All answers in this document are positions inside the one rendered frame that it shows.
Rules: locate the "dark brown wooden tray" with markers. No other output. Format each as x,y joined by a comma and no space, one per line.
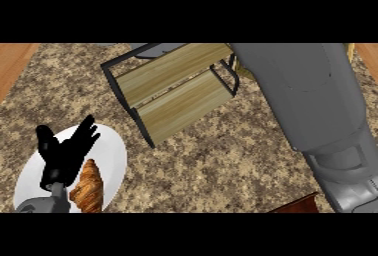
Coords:
298,205

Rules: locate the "brown croissant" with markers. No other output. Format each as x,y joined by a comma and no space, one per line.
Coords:
87,190

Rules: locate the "white oval plate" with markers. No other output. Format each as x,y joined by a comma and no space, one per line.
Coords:
105,156

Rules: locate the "wooden tiered shelf black frame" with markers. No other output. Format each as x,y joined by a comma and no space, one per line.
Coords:
171,93

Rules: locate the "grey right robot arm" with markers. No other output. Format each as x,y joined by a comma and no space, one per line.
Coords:
314,113

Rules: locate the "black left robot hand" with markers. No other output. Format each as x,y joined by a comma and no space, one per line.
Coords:
63,156

